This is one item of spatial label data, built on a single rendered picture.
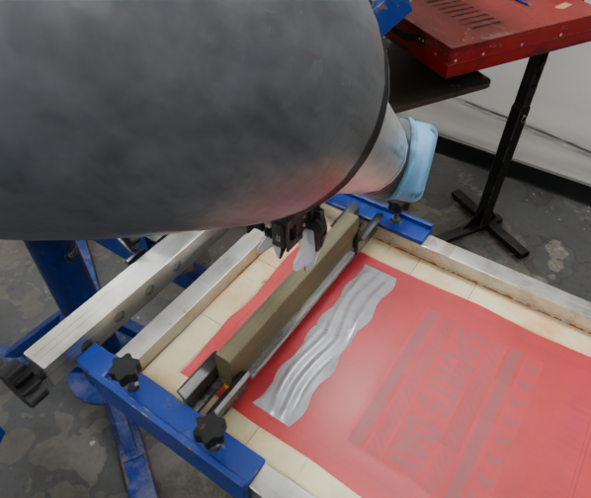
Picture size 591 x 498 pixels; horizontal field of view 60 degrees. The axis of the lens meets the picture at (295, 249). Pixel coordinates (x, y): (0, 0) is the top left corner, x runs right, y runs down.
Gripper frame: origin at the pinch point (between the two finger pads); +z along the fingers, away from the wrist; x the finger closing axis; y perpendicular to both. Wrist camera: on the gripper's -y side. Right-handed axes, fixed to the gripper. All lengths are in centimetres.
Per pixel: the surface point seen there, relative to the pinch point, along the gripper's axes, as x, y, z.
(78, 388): -88, 11, 109
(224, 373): -0.5, 18.6, 9.7
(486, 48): -1, -97, 3
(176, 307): -17.1, 11.9, 12.3
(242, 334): -0.6, 13.7, 5.5
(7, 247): -174, -20, 109
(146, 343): -16.1, 20.0, 12.4
